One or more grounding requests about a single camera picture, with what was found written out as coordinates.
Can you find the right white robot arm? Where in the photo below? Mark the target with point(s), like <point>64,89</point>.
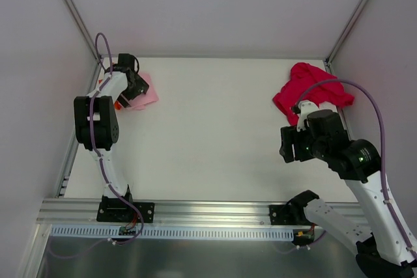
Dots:
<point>385,247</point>

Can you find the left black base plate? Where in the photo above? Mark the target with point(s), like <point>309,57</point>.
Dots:
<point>121,213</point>

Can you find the magenta t shirt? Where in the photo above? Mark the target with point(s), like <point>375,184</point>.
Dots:
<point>302,77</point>

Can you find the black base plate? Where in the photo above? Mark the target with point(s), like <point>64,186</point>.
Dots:
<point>287,215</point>
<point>121,213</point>

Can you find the light pink t shirt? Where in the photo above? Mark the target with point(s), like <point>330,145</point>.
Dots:
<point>143,100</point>

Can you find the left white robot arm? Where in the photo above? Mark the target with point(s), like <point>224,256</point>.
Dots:
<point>97,127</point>

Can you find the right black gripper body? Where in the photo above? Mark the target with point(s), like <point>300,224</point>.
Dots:
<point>287,143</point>

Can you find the white slotted cable duct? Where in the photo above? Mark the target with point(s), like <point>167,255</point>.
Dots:
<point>192,233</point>

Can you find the aluminium mounting rail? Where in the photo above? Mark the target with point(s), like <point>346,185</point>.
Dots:
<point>165,213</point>

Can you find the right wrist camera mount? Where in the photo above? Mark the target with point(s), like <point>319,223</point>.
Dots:
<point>303,109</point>

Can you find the orange t shirt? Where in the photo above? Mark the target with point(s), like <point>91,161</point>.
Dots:
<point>117,82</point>

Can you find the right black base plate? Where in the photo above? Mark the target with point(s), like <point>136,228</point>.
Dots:
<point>287,215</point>

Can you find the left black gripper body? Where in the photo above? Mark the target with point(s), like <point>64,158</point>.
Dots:
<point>139,87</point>

